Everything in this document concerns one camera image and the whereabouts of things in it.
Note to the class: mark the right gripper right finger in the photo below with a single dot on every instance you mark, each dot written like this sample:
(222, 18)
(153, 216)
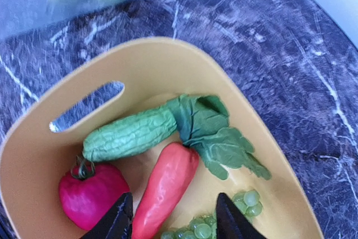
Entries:
(231, 223)

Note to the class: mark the green toy grapes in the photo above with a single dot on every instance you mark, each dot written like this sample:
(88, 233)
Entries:
(248, 202)

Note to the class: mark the red toy apple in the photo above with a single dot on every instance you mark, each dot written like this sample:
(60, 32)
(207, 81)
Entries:
(88, 190)

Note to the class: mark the green toy leafy vegetable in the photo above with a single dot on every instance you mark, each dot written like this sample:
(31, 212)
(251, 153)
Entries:
(203, 125)

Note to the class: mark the green toy cucumber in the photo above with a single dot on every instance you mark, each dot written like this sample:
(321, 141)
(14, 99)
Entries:
(129, 136)

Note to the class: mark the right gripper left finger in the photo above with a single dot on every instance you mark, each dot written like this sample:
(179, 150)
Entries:
(116, 223)

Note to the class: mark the orange toy carrot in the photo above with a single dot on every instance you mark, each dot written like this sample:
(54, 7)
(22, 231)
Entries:
(172, 174)

